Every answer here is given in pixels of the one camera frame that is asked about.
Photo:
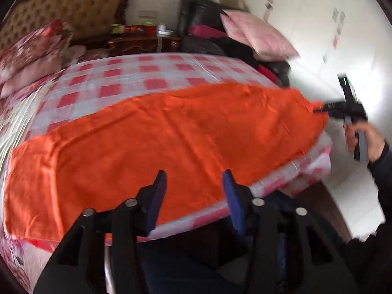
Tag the black garment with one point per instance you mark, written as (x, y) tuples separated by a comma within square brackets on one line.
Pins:
[(232, 47)]

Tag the dark red garment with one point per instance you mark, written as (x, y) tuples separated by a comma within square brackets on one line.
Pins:
[(205, 31)]

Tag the black leather sofa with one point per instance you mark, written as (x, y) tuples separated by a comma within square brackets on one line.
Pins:
[(199, 12)]

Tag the person's right forearm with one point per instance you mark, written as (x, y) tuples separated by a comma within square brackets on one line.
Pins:
[(381, 165)]

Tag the pale pink floral pillow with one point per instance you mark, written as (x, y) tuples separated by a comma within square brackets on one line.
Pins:
[(33, 75)]

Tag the red white checkered plastic sheet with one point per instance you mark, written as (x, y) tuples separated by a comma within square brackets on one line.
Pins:
[(122, 73)]

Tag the red box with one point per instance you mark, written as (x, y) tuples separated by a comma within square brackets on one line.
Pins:
[(137, 29)]

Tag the white bowl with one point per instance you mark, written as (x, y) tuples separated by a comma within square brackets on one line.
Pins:
[(164, 32)]

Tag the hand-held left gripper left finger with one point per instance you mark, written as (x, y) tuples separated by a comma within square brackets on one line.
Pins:
[(156, 196)]

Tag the person's right hand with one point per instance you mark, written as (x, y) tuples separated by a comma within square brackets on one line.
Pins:
[(373, 141)]

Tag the tufted brown headboard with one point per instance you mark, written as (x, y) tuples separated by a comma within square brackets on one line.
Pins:
[(61, 9)]

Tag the white wardrobe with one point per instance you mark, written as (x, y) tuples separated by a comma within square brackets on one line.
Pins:
[(321, 36)]

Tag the pink satin pillow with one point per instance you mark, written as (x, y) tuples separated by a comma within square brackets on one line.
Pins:
[(260, 36)]

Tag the person's legs in blue jeans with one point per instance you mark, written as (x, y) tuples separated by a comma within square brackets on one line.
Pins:
[(183, 266)]

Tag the person's dark jacket torso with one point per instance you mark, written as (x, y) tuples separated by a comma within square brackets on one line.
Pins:
[(370, 263)]

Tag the dark wooden nightstand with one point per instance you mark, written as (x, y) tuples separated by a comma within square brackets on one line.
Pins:
[(137, 44)]

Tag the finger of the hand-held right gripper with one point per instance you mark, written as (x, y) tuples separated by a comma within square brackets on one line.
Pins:
[(321, 109)]

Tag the yellow lidded jar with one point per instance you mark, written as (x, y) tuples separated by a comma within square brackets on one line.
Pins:
[(117, 29)]

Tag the orange pants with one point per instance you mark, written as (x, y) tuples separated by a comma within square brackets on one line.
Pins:
[(153, 144)]

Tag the red floral pillow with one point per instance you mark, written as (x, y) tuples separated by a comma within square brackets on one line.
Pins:
[(33, 47)]

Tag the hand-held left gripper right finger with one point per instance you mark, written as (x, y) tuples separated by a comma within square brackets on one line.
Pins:
[(230, 199)]

